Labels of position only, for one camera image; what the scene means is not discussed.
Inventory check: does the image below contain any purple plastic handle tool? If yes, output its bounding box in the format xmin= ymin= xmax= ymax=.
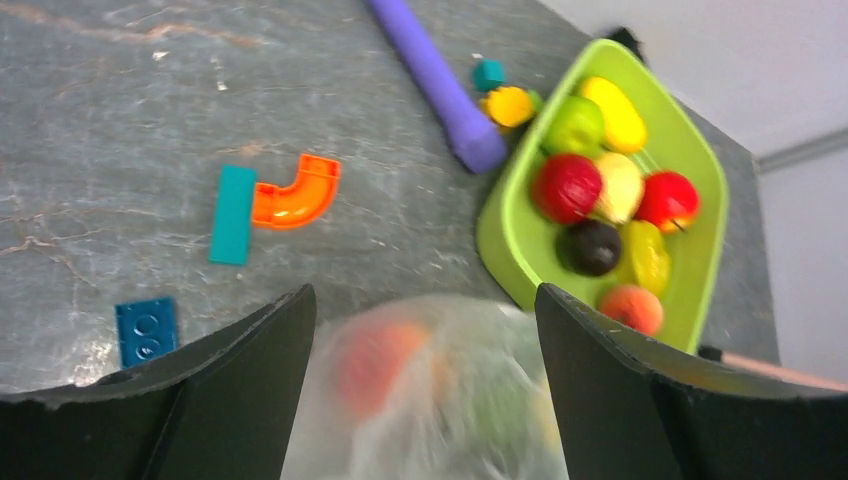
xmin=367 ymin=0 xmax=508 ymax=174

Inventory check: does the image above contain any red fake apple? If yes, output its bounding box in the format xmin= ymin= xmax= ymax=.
xmin=634 ymin=170 xmax=700 ymax=234

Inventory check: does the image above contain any yellow fruit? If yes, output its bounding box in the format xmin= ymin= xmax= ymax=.
xmin=615 ymin=220 xmax=671 ymax=299

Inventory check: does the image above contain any clear plastic bag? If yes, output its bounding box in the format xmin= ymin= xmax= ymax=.
xmin=282 ymin=295 xmax=567 ymax=479

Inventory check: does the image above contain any green fake apple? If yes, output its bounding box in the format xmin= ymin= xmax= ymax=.
xmin=541 ymin=95 xmax=605 ymax=159

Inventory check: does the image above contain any red fake pomegranate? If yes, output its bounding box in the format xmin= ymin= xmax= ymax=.
xmin=531 ymin=154 xmax=602 ymax=225

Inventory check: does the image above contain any yellow fake pear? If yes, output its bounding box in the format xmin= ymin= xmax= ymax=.
xmin=594 ymin=152 xmax=644 ymax=224

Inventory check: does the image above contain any teal long block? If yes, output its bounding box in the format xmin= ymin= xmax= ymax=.
xmin=208 ymin=164 xmax=257 ymax=266

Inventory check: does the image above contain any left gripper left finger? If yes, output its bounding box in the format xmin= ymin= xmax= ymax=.
xmin=1 ymin=285 xmax=317 ymax=479

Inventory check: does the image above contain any green plastic tray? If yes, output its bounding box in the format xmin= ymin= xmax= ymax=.
xmin=476 ymin=39 xmax=728 ymax=353

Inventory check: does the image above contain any yellow fake mango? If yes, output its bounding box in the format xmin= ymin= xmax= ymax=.
xmin=577 ymin=76 xmax=647 ymax=154

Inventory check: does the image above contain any blue rectangular block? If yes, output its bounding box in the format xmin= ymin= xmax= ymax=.
xmin=114 ymin=297 xmax=178 ymax=369

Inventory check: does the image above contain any dark purple fake plum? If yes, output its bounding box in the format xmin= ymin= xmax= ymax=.
xmin=555 ymin=219 xmax=622 ymax=277

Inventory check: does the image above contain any orange peach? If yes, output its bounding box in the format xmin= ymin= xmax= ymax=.
xmin=598 ymin=284 xmax=664 ymax=336
xmin=334 ymin=322 xmax=431 ymax=423

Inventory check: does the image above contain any orange yellow toy piece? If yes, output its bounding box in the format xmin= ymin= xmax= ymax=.
xmin=479 ymin=86 xmax=544 ymax=133

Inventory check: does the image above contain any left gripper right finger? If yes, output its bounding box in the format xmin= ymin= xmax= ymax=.
xmin=535 ymin=283 xmax=847 ymax=479

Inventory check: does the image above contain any orange curved toy piece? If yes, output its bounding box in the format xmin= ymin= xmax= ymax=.
xmin=251 ymin=153 xmax=342 ymax=231

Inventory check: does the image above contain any small teal cube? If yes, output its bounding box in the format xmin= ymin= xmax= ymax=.
xmin=471 ymin=58 xmax=506 ymax=93

